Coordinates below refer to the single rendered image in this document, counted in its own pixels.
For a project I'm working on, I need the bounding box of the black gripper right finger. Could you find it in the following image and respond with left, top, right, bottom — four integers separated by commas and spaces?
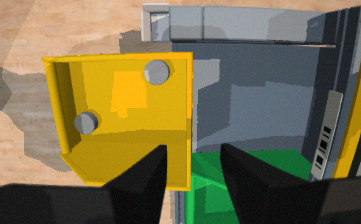
220, 143, 361, 224

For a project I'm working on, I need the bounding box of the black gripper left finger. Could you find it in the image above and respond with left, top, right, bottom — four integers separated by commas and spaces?
0, 145, 167, 224

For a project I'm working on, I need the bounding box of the green open bin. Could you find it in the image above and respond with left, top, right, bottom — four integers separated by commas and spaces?
184, 149, 312, 224

